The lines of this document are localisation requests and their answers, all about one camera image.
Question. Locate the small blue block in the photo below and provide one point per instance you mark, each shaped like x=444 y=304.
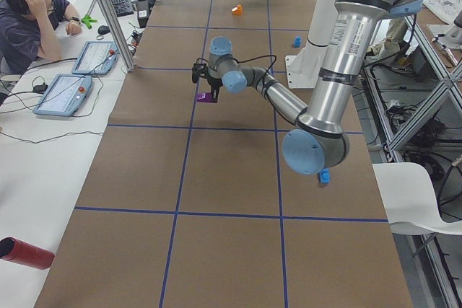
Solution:
x=297 y=42

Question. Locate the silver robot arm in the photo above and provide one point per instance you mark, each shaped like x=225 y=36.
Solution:
x=318 y=140

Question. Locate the red cardboard tube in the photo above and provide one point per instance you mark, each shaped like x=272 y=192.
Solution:
x=20 y=252

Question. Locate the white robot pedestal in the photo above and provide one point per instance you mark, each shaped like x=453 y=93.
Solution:
x=302 y=69

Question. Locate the orange trapezoid block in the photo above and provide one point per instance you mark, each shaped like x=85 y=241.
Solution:
x=237 y=10

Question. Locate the green plastic part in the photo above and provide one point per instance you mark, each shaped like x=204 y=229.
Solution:
x=88 y=21

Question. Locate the white chair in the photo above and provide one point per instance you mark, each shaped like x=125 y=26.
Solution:
x=409 y=200

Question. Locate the black keyboard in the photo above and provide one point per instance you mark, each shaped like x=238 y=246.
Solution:
x=122 y=7

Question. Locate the seated person dark shirt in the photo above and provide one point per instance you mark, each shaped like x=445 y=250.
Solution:
x=28 y=31

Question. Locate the aluminium frame post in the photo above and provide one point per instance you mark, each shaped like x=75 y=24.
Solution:
x=109 y=14

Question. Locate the long blue block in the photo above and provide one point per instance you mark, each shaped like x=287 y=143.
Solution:
x=324 y=176

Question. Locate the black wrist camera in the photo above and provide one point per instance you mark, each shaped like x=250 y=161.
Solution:
x=199 y=70

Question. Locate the brown paper table cover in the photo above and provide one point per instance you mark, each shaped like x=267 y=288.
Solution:
x=189 y=204

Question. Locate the purple trapezoid block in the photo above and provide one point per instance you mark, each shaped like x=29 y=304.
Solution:
x=205 y=97

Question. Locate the blue teach pendant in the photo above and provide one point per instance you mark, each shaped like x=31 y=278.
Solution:
x=96 y=57
x=64 y=95

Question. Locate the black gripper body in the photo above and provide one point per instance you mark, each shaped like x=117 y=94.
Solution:
x=215 y=85

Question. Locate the black computer mouse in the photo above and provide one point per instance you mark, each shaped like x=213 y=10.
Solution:
x=103 y=30

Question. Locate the near blue teach pendant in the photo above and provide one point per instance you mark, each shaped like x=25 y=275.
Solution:
x=64 y=95

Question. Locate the far blue teach pendant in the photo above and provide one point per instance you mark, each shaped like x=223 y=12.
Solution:
x=96 y=57

